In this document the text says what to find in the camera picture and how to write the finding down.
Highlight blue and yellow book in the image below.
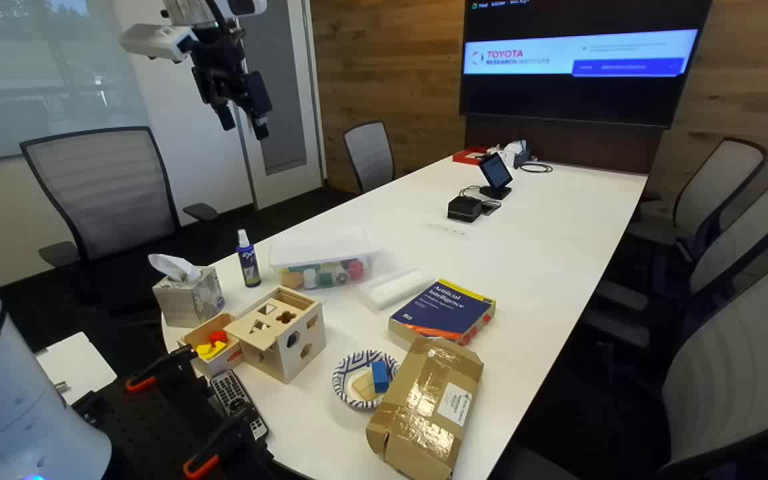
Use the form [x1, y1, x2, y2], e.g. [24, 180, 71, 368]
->
[388, 279, 496, 343]

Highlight black tablet on stand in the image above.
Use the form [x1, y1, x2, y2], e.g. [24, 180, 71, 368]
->
[479, 154, 511, 199]

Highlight black conference speaker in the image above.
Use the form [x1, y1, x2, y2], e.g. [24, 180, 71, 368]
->
[448, 198, 485, 224]

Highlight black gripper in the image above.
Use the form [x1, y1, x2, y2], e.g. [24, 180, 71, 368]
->
[192, 26, 272, 138]

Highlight blue spray bottle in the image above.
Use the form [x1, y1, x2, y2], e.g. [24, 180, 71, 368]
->
[237, 230, 261, 288]

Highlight grey office chair right far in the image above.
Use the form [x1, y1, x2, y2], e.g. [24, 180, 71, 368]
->
[629, 136, 768, 258]

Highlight wooden shape sorter box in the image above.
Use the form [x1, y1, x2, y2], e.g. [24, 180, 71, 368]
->
[229, 288, 324, 382]

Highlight wooden tray with shapes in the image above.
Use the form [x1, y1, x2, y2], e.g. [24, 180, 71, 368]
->
[180, 315, 243, 376]

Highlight grey mesh office chair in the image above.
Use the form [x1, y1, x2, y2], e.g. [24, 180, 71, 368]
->
[21, 124, 217, 310]

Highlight grey office chair right near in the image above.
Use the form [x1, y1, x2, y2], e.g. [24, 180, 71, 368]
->
[505, 272, 768, 480]

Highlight red tray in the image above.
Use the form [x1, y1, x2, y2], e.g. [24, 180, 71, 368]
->
[452, 148, 488, 166]

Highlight grey office chair right middle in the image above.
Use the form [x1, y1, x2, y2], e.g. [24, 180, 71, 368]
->
[583, 188, 768, 350]

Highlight wall television screen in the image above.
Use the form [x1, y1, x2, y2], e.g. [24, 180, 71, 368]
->
[459, 0, 711, 127]

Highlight blue block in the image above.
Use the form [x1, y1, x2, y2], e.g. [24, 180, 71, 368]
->
[373, 359, 392, 391]

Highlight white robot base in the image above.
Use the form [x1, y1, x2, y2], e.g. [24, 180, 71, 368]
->
[0, 300, 111, 480]

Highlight tissue box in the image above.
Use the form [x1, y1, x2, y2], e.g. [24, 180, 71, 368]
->
[147, 254, 224, 328]

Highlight white foam pad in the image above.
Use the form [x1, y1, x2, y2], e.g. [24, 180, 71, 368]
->
[356, 270, 431, 310]

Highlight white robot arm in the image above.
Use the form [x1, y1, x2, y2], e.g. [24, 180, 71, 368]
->
[120, 0, 272, 138]

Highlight clear plastic bin white lid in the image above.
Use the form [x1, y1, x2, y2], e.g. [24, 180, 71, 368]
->
[272, 235, 379, 291]

